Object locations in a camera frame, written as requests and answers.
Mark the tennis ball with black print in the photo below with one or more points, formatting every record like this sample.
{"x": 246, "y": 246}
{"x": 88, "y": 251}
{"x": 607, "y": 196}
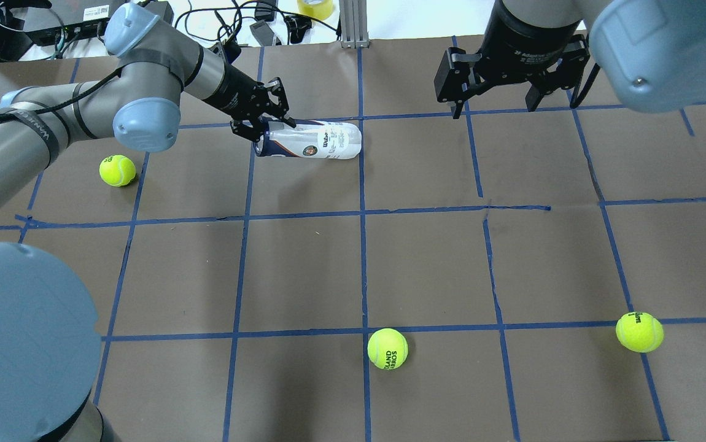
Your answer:
{"x": 387, "y": 349}

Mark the clear tennis ball can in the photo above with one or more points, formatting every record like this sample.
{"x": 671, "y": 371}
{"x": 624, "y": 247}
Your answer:
{"x": 310, "y": 139}

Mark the tennis ball near left gripper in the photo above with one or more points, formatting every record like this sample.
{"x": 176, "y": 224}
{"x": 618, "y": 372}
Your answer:
{"x": 117, "y": 171}

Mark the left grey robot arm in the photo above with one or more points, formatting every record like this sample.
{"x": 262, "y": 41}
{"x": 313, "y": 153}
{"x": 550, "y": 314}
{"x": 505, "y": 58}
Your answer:
{"x": 50, "y": 339}

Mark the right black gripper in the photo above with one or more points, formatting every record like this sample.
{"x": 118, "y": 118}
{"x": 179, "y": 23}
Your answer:
{"x": 528, "y": 38}

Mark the yellow tape roll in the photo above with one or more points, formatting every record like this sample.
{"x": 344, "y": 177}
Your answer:
{"x": 317, "y": 9}

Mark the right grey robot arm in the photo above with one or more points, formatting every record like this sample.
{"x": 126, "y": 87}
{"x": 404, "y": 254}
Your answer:
{"x": 652, "y": 52}

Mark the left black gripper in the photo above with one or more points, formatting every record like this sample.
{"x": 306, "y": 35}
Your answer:
{"x": 234, "y": 93}

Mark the aluminium frame post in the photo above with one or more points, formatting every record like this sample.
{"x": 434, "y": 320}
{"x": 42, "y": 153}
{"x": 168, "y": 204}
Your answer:
{"x": 354, "y": 26}

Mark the tennis ball near base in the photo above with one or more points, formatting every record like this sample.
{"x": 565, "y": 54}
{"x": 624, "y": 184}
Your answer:
{"x": 640, "y": 332}

